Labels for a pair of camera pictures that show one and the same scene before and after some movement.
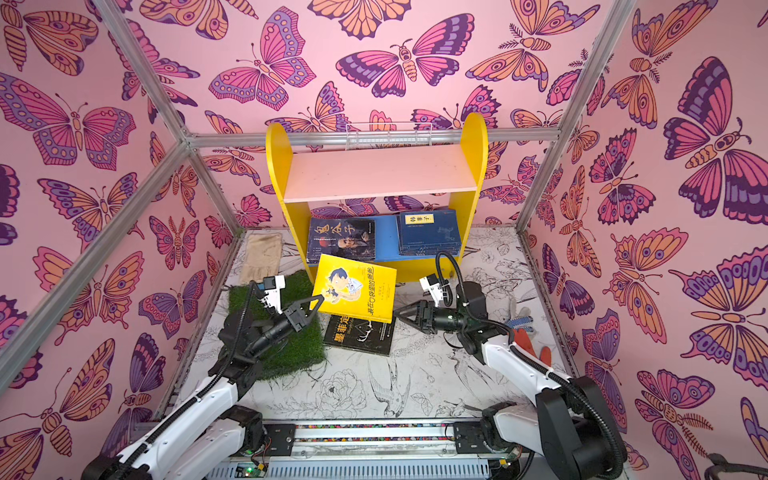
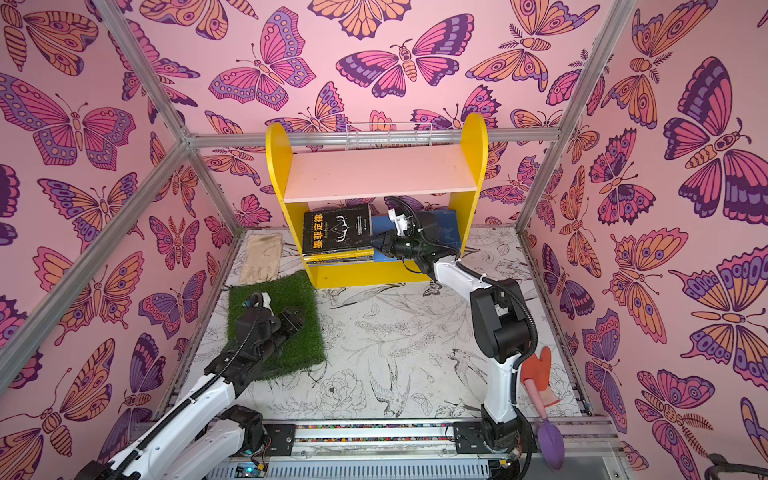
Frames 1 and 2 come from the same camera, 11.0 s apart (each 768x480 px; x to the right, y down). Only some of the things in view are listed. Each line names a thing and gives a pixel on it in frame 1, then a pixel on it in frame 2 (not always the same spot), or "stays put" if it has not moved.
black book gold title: x=360 y=333 → x=338 y=229
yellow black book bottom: x=356 y=289 → x=364 y=255
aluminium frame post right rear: x=590 y=69 stays put
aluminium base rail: x=378 y=450 stays put
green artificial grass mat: x=306 y=347 stays put
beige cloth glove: x=262 y=256 stays put
